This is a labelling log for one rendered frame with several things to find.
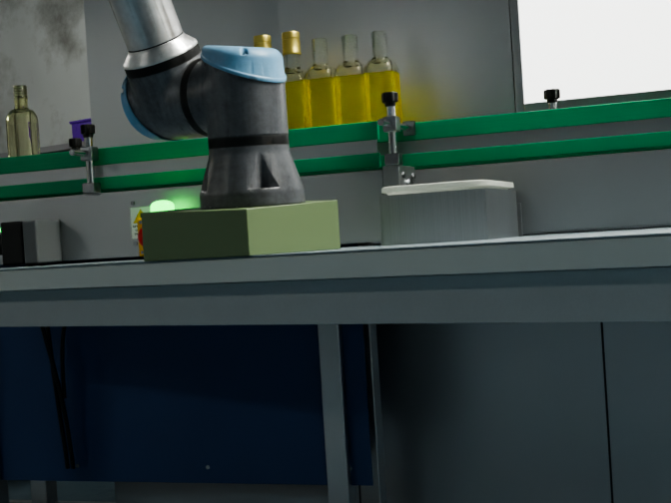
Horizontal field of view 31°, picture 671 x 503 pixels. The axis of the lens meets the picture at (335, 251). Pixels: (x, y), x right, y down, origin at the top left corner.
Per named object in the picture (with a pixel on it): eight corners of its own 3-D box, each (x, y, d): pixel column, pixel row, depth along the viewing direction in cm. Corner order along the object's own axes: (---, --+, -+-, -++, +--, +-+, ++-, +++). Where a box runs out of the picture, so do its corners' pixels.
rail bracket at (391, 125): (420, 167, 214) (415, 97, 213) (391, 163, 198) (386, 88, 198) (404, 168, 215) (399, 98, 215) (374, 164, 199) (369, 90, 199)
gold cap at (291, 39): (302, 53, 225) (301, 30, 225) (283, 54, 224) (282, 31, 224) (301, 56, 228) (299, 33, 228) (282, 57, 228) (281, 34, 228)
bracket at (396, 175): (420, 206, 212) (417, 166, 212) (404, 205, 203) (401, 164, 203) (400, 207, 213) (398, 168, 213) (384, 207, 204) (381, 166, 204)
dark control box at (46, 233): (63, 263, 227) (60, 220, 227) (38, 265, 220) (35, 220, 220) (26, 265, 230) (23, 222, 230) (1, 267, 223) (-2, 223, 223)
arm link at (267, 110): (251, 135, 163) (244, 35, 162) (182, 141, 171) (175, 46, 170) (307, 133, 172) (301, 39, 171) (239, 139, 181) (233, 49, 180)
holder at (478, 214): (525, 236, 206) (522, 191, 205) (488, 240, 180) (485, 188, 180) (429, 242, 212) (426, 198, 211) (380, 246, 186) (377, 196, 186)
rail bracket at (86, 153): (105, 195, 226) (100, 124, 226) (83, 194, 219) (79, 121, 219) (86, 196, 227) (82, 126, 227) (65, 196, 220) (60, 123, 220)
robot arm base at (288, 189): (271, 207, 162) (267, 133, 161) (180, 211, 169) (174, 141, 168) (324, 200, 175) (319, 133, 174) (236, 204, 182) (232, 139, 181)
